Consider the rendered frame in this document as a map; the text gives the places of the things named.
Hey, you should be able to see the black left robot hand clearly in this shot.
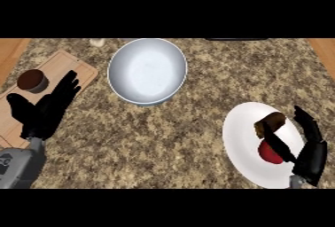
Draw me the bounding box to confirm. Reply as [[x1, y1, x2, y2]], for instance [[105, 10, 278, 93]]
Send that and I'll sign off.
[[7, 69, 83, 141]]

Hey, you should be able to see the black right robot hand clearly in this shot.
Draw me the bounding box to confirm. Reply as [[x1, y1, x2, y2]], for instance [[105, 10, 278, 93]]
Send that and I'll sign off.
[[262, 105, 330, 187]]

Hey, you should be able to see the red tomato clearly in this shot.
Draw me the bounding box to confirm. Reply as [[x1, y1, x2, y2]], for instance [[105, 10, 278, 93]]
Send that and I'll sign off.
[[258, 139, 286, 165]]

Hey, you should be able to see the white plate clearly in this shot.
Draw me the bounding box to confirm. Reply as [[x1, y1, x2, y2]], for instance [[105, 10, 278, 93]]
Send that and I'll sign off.
[[222, 101, 309, 190]]

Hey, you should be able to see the white bowl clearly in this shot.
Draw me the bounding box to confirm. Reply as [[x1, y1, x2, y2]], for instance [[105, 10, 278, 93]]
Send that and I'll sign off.
[[107, 38, 190, 107]]

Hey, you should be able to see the wooden cutting board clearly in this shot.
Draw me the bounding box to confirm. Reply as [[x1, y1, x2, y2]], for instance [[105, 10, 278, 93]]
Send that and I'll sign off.
[[0, 49, 101, 150]]

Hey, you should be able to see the brown bread piece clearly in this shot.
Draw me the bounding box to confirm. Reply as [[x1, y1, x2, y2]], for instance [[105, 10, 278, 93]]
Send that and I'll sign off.
[[255, 111, 288, 140]]

